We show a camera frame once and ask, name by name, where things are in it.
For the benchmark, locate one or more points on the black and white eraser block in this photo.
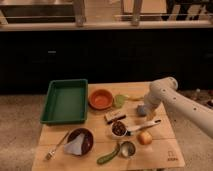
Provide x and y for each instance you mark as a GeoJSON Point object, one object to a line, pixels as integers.
{"type": "Point", "coordinates": [110, 117]}

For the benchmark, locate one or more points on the orange round fruit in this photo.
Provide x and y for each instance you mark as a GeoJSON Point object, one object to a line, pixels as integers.
{"type": "Point", "coordinates": [145, 138]}

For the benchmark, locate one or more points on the dark brown bowl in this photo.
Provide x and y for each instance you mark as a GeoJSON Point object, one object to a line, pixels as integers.
{"type": "Point", "coordinates": [87, 142]}

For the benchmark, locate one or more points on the metal fork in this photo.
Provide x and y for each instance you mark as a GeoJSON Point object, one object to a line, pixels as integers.
{"type": "Point", "coordinates": [51, 153]}

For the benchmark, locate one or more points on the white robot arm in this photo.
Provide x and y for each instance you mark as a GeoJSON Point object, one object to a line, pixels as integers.
{"type": "Point", "coordinates": [165, 91]}

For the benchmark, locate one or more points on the green plastic tray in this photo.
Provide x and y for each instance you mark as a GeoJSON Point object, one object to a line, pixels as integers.
{"type": "Point", "coordinates": [66, 102]}

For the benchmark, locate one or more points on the green scoop with yellow handle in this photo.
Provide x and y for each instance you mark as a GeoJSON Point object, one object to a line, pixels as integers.
{"type": "Point", "coordinates": [120, 99]}

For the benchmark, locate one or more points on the blue sponge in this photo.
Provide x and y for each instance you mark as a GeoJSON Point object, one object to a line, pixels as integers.
{"type": "Point", "coordinates": [141, 110]}

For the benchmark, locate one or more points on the grey cloth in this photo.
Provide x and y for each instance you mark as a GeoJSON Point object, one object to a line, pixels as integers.
{"type": "Point", "coordinates": [75, 146]}

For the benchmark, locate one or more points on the green cucumber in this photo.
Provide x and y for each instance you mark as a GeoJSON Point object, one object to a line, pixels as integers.
{"type": "Point", "coordinates": [108, 157]}

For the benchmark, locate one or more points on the small metal cup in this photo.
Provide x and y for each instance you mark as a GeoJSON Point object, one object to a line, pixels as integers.
{"type": "Point", "coordinates": [128, 149]}

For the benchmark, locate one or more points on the white cup with dark contents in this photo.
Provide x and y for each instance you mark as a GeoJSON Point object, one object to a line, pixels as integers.
{"type": "Point", "coordinates": [118, 129]}

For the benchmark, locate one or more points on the red bowl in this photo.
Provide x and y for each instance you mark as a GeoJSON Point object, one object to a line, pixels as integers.
{"type": "Point", "coordinates": [100, 99]}

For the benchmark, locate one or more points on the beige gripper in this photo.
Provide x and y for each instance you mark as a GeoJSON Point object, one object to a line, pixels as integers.
{"type": "Point", "coordinates": [150, 115]}

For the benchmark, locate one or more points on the white handled kitchen tool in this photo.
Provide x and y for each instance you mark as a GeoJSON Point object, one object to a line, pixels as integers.
{"type": "Point", "coordinates": [148, 124]}

